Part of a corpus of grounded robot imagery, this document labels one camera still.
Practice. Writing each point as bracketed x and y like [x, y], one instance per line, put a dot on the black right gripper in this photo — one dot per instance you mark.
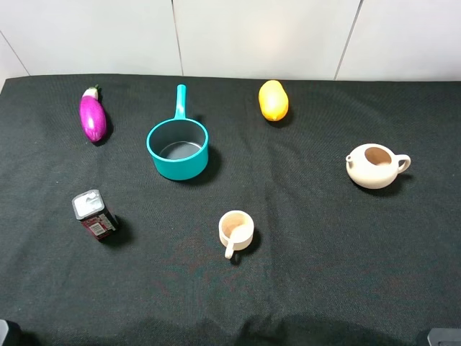
[444, 337]

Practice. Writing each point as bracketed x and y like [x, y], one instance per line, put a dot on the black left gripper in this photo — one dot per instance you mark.
[10, 333]

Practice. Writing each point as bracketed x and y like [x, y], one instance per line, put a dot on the red and black candy box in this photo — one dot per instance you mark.
[90, 210]

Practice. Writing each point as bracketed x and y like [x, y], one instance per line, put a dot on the cream ceramic teapot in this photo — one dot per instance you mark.
[374, 166]

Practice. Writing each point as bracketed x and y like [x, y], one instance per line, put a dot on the small cream cup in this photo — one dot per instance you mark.
[236, 231]

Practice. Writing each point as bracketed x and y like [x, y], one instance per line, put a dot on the purple toy eggplant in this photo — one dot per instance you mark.
[92, 116]

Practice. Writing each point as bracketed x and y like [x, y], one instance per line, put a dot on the orange toy mango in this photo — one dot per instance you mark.
[273, 101]

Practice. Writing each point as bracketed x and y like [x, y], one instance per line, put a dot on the teal saucepan with handle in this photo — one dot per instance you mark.
[179, 146]

